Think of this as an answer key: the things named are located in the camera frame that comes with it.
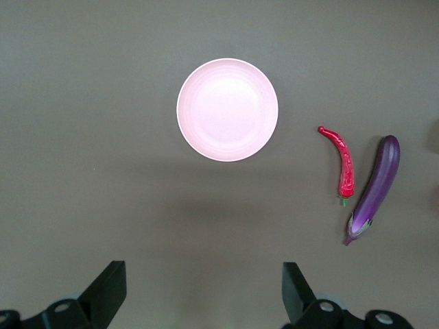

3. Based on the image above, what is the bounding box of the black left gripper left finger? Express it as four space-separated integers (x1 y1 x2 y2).
0 260 128 329

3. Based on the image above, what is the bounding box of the red chili pepper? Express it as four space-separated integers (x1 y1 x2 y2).
317 125 357 208

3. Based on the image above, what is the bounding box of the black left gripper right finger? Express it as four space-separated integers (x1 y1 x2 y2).
281 262 418 329

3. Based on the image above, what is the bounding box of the pink round plate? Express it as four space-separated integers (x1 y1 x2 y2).
176 58 279 162

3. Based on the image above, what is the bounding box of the purple eggplant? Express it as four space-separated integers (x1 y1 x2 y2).
344 134 401 247

